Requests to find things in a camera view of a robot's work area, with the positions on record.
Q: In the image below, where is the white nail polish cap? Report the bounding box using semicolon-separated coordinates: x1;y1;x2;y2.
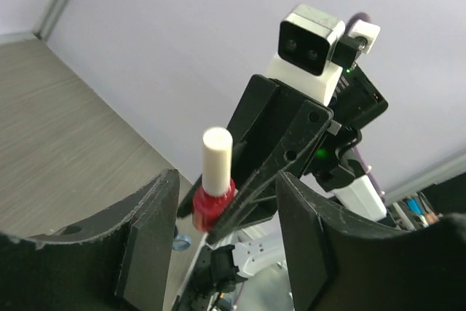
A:
202;127;233;197

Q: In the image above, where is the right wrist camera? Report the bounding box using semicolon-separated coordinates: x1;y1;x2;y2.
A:
266;3;381;106

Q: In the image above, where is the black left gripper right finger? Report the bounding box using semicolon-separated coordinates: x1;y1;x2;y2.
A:
276;172;465;310

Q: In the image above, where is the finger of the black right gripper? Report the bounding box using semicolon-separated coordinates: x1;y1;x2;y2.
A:
207;100;333;244
177;74;303;219

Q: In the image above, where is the red nail polish bottle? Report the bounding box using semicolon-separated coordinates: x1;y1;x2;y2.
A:
192;178;237;232

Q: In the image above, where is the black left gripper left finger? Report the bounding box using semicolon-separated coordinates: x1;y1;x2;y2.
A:
1;170;180;310

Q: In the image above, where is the blue ceramic mug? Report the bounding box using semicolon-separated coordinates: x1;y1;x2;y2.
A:
172;226;191;251

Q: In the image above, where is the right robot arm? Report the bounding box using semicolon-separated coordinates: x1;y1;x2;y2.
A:
178;68;388;295

